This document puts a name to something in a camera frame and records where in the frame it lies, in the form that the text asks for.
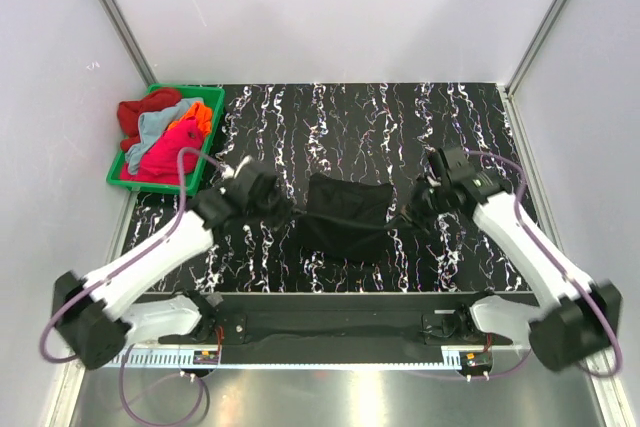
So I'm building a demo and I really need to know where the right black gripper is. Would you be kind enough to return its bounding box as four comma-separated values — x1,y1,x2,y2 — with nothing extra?
385,175,450,233

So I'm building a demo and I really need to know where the black t shirt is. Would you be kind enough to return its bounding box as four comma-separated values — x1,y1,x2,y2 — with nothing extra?
296,173,417,264

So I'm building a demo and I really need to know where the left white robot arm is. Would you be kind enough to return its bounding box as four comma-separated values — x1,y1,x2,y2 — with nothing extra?
52,180,294,370

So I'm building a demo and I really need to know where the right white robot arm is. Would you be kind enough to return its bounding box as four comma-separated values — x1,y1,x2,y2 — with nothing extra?
405,180,622,374

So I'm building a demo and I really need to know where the black marbled table mat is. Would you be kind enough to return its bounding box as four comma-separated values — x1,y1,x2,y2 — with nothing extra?
152,82,528,294

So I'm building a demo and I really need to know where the orange t shirt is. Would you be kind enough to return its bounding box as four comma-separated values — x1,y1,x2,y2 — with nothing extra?
167,101,213,137

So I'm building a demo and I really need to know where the magenta t shirt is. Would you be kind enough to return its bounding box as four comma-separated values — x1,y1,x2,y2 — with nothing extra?
119,120,207,185

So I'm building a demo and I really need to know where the green plastic bin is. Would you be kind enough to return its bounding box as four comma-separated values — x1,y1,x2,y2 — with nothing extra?
106,84,225,194

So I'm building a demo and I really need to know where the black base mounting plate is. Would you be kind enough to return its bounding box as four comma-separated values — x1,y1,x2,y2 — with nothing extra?
158,291,514,366

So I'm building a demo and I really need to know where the light blue t shirt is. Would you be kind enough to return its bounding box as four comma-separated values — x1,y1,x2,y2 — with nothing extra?
125,97,200,176

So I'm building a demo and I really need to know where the dark red t shirt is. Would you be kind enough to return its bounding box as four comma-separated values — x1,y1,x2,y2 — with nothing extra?
116,87,182,152

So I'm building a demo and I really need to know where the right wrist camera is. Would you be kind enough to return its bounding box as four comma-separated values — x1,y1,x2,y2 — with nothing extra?
428,148,498,189

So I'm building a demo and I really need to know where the aluminium rail profile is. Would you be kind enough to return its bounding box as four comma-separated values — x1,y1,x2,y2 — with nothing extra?
67,309,614,348

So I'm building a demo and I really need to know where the right corner frame post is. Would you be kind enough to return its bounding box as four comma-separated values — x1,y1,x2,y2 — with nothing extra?
504,0,570,97

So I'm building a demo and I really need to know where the corner frame post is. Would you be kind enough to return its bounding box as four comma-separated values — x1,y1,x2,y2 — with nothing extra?
99,0,157,86
504,0,570,97

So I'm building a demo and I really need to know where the left corner frame post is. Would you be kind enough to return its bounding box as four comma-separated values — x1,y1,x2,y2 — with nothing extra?
99,0,157,86

